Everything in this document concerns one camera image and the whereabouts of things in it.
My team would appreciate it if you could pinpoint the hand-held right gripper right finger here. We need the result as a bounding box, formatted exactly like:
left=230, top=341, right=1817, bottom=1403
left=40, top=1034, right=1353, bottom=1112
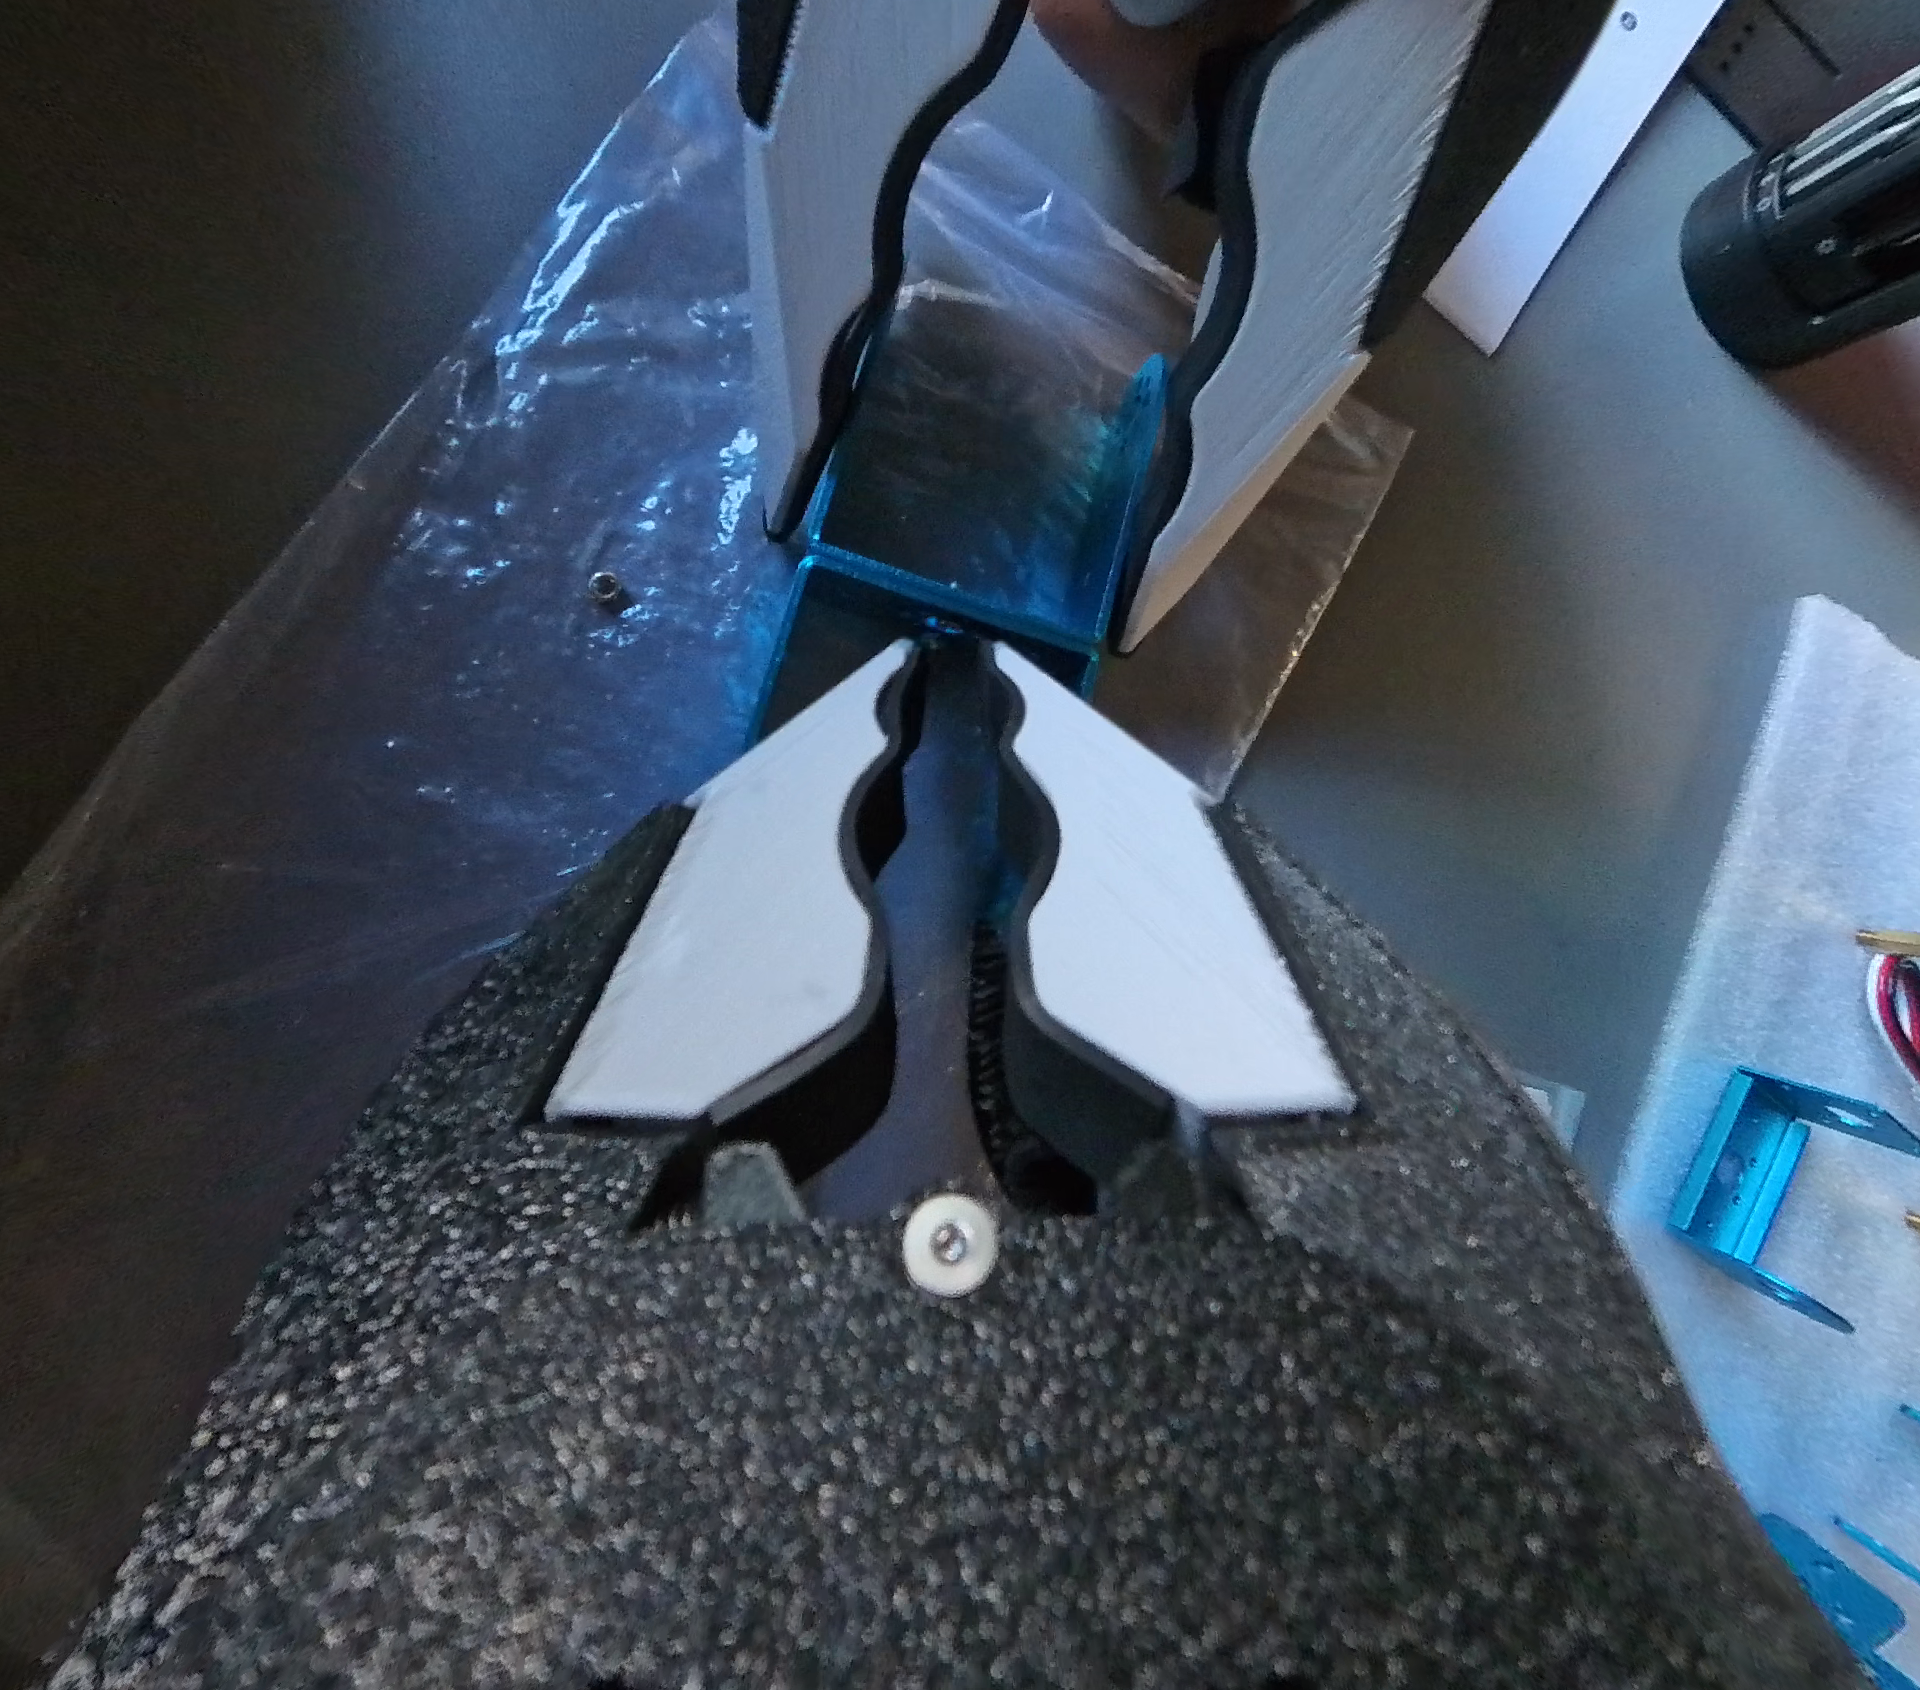
left=994, top=642, right=1355, bottom=1119

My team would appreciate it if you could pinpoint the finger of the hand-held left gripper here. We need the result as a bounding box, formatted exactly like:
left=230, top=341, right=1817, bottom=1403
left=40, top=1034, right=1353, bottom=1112
left=1105, top=0, right=1499, bottom=652
left=741, top=0, right=1032, bottom=541

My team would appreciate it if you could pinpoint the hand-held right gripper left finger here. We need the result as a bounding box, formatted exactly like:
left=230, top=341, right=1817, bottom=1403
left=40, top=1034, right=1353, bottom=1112
left=539, top=642, right=922, bottom=1132

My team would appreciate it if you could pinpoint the blue metal bracket assembly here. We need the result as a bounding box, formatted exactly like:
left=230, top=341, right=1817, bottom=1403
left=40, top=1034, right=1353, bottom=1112
left=750, top=287, right=1172, bottom=929

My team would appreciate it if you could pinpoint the dark grey desk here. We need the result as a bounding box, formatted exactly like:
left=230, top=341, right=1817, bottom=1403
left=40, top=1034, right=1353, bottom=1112
left=0, top=0, right=1920, bottom=1469

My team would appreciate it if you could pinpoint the white instruction sheet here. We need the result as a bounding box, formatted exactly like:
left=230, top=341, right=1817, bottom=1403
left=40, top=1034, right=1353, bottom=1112
left=1423, top=0, right=1878, bottom=358

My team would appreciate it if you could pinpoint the clear plastic bag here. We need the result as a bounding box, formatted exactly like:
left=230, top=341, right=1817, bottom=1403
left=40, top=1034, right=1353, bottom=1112
left=0, top=16, right=1419, bottom=1213

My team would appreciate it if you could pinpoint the white foam sheet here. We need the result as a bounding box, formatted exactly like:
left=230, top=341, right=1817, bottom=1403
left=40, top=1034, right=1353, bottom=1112
left=1612, top=595, right=1920, bottom=1690

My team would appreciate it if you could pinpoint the blue metal U bracket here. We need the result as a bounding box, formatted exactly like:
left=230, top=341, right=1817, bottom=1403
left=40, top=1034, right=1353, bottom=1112
left=1672, top=1066, right=1920, bottom=1341

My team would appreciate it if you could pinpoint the red white black wire bundle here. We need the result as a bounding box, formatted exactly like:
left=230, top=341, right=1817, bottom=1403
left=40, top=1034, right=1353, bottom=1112
left=1860, top=954, right=1920, bottom=1079

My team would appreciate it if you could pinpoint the blue perforated long bracket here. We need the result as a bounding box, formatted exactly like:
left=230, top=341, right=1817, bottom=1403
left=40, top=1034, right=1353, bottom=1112
left=1758, top=1511, right=1920, bottom=1690

